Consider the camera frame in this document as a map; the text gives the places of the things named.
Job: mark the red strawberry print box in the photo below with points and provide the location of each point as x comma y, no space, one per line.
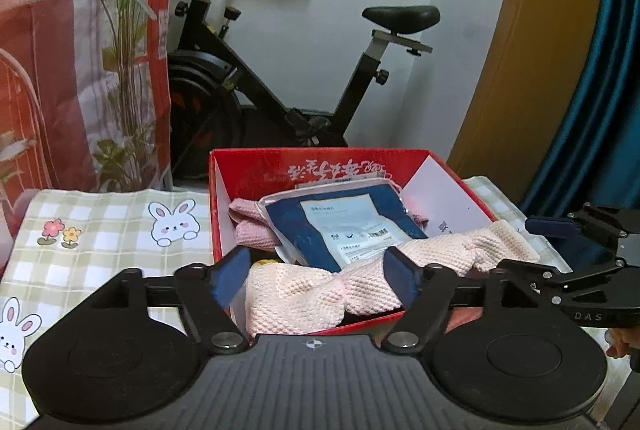
250,165

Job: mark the person's right hand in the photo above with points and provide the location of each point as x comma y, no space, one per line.
619,344

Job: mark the black exercise bike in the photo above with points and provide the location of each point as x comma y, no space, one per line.
210,65

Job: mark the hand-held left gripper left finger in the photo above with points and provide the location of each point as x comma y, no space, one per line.
227,277

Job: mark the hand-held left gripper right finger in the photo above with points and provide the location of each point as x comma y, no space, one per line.
400,275

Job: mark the printed backdrop cloth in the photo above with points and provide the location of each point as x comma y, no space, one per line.
50,60

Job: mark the teal curtain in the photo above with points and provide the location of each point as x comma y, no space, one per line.
620,85

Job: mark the packaged navy cloth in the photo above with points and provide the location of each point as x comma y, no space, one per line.
350,230

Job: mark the wooden door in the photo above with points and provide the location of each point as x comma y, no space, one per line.
540,60

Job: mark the cream waffle towel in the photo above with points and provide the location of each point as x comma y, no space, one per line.
300,295

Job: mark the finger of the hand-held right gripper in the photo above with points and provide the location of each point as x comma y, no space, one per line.
550,226
575,277

